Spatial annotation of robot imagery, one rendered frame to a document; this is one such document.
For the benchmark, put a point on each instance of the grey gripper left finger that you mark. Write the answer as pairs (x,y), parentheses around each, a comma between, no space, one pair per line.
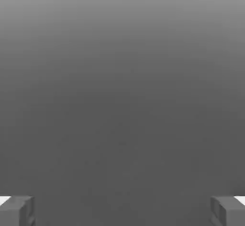
(15,212)

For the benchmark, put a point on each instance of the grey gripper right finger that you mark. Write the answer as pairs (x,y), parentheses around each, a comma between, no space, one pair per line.
(229,212)

